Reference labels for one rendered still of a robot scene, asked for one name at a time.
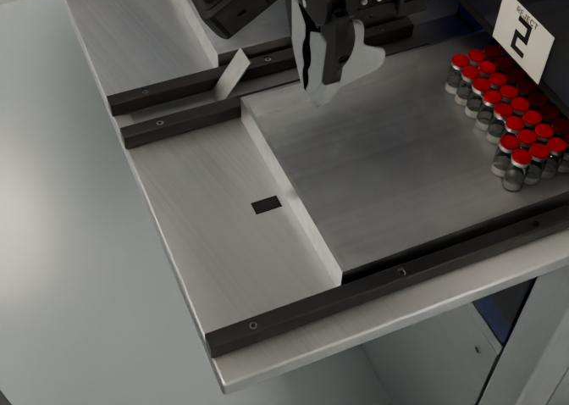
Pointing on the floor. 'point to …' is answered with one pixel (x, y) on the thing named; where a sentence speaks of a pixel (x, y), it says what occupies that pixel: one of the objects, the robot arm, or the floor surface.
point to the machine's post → (534, 346)
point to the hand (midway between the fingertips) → (310, 93)
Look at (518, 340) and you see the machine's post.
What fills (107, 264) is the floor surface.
